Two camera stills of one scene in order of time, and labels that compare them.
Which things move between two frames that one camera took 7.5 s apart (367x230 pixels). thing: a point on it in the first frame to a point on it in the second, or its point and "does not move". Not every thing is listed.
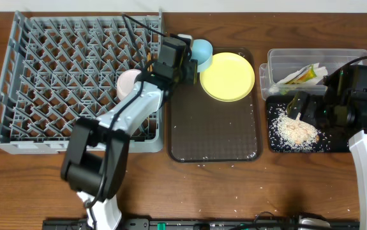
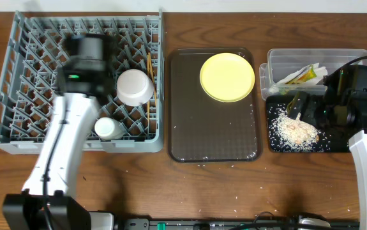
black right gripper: x=312 y=102 does not move
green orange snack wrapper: x=309 y=73 does not move
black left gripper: x=190 y=73 to x=67 y=74
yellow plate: x=231 y=77 does not move
